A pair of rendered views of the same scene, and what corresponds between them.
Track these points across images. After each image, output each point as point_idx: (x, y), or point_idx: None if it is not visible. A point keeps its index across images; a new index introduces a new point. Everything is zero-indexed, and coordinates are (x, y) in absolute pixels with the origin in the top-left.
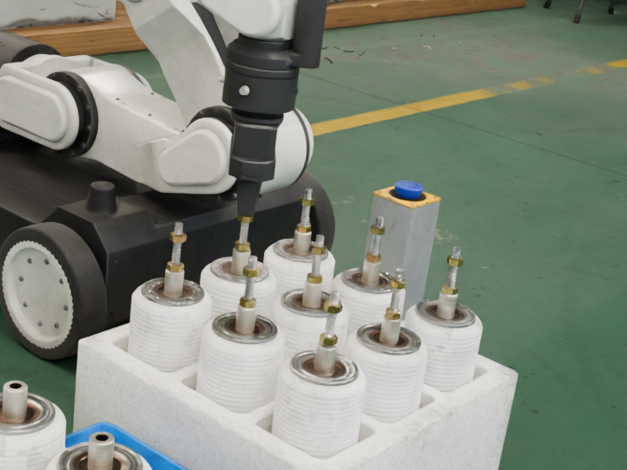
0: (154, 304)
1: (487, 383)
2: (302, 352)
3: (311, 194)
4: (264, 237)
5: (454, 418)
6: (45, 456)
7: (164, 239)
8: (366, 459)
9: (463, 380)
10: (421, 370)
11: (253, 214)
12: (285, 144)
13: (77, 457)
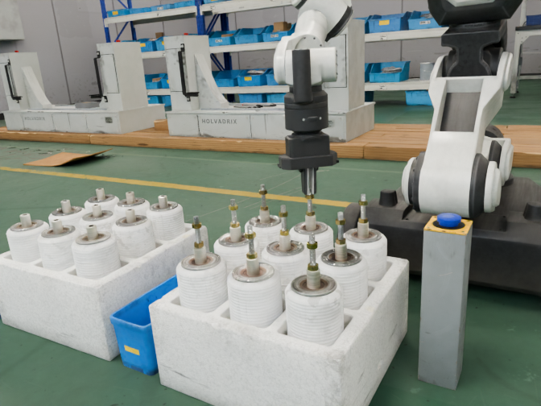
0: (248, 221)
1: (304, 347)
2: (213, 253)
3: (362, 197)
4: (502, 260)
5: (257, 345)
6: (118, 237)
7: (402, 228)
8: (175, 314)
9: (298, 335)
10: (241, 296)
11: (304, 193)
12: (446, 180)
13: (98, 234)
